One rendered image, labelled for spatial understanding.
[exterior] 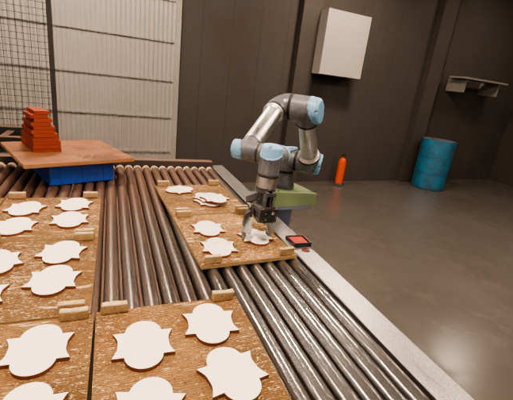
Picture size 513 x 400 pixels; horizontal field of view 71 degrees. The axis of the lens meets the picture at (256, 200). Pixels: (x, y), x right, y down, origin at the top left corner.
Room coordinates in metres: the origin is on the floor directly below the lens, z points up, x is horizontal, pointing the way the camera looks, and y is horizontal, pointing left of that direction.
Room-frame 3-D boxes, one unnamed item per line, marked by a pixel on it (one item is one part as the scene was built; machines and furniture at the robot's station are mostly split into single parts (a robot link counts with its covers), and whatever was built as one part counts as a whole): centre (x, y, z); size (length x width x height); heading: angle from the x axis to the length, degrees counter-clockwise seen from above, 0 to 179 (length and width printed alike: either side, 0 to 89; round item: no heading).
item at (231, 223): (1.25, 0.08, 0.93); 0.41 x 0.35 x 0.02; 27
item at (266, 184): (1.22, -0.03, 1.16); 0.08 x 0.08 x 0.05
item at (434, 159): (6.46, -3.08, 0.44); 0.57 x 0.57 x 0.88
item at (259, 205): (1.22, -0.03, 1.08); 0.09 x 0.08 x 0.12; 26
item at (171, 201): (1.63, 0.27, 0.93); 0.41 x 0.35 x 0.02; 27
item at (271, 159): (1.23, -0.03, 1.24); 0.09 x 0.08 x 0.11; 163
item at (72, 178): (1.78, 0.96, 0.97); 0.31 x 0.31 x 0.10; 45
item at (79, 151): (1.83, 1.01, 1.03); 0.50 x 0.50 x 0.02; 45
